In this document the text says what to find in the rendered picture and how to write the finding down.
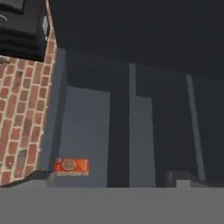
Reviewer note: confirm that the grey wall cabinet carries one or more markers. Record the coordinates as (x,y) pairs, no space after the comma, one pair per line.
(84,128)

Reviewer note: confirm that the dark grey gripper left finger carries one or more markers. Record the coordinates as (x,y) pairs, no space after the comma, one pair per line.
(38,178)

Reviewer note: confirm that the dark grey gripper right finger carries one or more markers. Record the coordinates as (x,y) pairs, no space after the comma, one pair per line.
(170,179)

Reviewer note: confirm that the red bar box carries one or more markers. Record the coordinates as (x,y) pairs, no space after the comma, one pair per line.
(71,166)

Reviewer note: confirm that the dark grey cabinet door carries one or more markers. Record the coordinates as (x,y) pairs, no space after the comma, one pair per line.
(175,125)
(119,128)

